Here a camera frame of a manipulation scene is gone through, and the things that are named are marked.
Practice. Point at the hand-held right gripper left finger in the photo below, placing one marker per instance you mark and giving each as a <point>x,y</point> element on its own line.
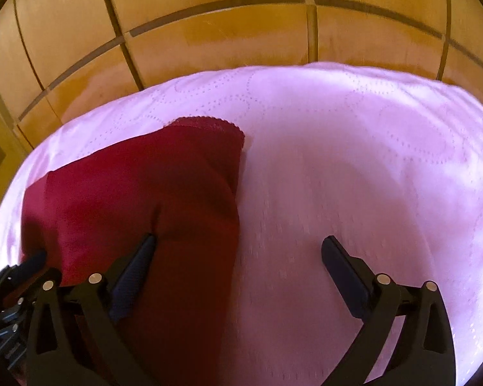
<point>135,267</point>

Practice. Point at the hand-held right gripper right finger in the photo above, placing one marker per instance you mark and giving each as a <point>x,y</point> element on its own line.
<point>342,273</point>

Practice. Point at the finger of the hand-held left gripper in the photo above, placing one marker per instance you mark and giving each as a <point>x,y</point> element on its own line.
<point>34,260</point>

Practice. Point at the dark red embroidered shirt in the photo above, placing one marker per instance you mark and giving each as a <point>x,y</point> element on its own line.
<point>145,193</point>

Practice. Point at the pink quilted blanket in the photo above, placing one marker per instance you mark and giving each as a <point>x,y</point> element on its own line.
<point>326,148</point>

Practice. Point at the wooden wardrobe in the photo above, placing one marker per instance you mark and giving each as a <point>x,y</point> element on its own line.
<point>225,28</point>

